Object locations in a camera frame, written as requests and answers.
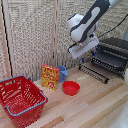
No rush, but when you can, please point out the red plastic shopping basket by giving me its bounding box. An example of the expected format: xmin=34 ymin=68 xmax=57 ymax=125
xmin=0 ymin=75 xmax=49 ymax=128

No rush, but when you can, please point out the black oven tray rack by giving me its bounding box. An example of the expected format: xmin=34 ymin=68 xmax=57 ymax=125
xmin=77 ymin=63 xmax=111 ymax=85

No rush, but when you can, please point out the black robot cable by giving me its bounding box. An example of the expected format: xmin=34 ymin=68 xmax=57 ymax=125
xmin=97 ymin=13 xmax=128 ymax=38

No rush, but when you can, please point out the blue mug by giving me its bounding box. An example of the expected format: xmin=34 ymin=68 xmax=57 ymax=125
xmin=55 ymin=65 xmax=70 ymax=83

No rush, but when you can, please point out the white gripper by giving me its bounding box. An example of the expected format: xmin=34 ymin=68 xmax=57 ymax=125
xmin=67 ymin=35 xmax=101 ymax=64

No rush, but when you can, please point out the woven folding screen panel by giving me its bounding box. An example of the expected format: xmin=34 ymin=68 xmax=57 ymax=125
xmin=87 ymin=0 xmax=128 ymax=64
xmin=54 ymin=0 xmax=98 ymax=72
xmin=0 ymin=0 xmax=58 ymax=83

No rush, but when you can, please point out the black toaster oven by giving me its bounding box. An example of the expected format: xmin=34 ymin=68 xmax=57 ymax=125
xmin=90 ymin=37 xmax=128 ymax=80

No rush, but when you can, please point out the red bowl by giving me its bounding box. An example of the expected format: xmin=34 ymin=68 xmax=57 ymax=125
xmin=62 ymin=80 xmax=81 ymax=97

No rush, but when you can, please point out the yellow and red food box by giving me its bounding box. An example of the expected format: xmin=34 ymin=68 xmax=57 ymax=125
xmin=40 ymin=63 xmax=61 ymax=92

